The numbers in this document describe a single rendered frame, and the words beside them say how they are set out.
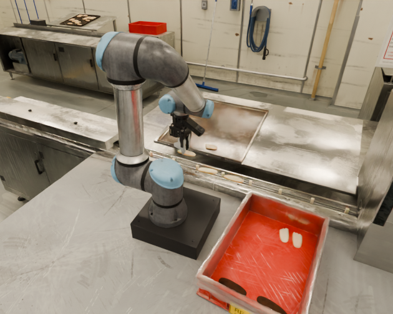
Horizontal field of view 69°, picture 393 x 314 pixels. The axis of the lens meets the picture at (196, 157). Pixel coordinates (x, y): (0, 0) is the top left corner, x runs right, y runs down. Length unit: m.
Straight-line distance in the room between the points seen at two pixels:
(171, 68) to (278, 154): 0.87
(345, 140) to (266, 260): 0.87
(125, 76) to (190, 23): 4.59
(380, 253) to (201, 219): 0.63
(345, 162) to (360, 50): 3.11
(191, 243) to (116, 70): 0.62
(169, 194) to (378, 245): 0.73
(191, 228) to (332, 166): 0.78
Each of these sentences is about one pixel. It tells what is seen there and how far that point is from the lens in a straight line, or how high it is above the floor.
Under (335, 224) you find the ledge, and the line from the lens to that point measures 1.31.
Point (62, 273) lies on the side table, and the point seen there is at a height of 0.82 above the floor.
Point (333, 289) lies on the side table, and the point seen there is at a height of 0.82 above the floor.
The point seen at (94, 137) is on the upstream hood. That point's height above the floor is 0.92.
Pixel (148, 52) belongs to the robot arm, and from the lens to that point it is 0.81.
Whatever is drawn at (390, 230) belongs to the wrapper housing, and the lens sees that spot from 1.14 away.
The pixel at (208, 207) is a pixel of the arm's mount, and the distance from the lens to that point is 1.18.
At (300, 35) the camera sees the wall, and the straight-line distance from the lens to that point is 4.88.
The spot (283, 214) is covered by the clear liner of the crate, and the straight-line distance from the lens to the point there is 1.24.
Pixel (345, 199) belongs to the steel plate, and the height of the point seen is 0.82.
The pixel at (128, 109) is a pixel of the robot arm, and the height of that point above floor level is 1.34.
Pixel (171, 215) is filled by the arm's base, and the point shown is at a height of 0.95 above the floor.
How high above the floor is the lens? 1.70
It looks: 33 degrees down
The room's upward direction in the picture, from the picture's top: 1 degrees clockwise
